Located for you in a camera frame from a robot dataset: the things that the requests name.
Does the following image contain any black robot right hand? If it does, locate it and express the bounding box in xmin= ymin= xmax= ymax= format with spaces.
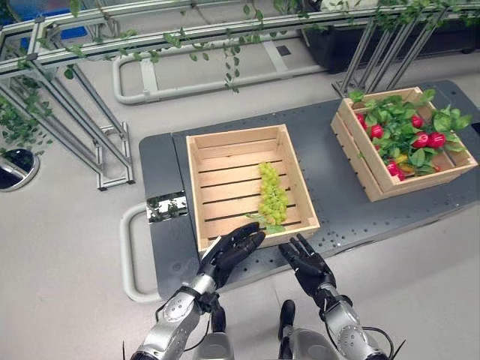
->
xmin=277 ymin=232 xmax=337 ymax=300

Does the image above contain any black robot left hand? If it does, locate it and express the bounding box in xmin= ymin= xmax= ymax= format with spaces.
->
xmin=197 ymin=221 xmax=267 ymax=290

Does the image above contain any dark grey cart platform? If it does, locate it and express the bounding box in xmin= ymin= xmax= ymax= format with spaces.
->
xmin=138 ymin=79 xmax=480 ymax=301

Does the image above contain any green grape bunch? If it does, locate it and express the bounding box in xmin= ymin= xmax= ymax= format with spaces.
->
xmin=245 ymin=161 xmax=290 ymax=236

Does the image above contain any shallow wooden slat crate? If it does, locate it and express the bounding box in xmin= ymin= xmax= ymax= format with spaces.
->
xmin=186 ymin=124 xmax=321 ymax=253

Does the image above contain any silver robot body with legs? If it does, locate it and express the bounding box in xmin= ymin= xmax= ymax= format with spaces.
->
xmin=193 ymin=298 xmax=338 ymax=360

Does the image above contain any tall wooden slat crate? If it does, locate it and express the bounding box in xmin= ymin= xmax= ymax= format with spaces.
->
xmin=330 ymin=86 xmax=479 ymax=204

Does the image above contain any green leafy foliage bundle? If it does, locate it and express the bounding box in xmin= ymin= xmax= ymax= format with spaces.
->
xmin=347 ymin=88 xmax=473 ymax=177

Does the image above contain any green climbing vine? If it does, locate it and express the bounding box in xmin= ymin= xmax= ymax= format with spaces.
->
xmin=0 ymin=0 xmax=480 ymax=157

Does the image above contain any black planter box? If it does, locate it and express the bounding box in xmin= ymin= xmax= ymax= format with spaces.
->
xmin=302 ymin=16 xmax=480 ymax=75

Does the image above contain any round metal floor hatch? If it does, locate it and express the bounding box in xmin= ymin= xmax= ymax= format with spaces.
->
xmin=0 ymin=148 xmax=41 ymax=193

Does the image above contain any blue panel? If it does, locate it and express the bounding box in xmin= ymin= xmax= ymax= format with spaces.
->
xmin=0 ymin=0 xmax=88 ymax=52

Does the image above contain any grey tubular cart handle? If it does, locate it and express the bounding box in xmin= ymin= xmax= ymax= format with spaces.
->
xmin=112 ymin=35 xmax=326 ymax=105
xmin=119 ymin=201 xmax=162 ymax=303

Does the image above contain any aluminium trellis frame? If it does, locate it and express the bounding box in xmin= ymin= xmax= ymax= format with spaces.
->
xmin=0 ymin=0 xmax=480 ymax=192

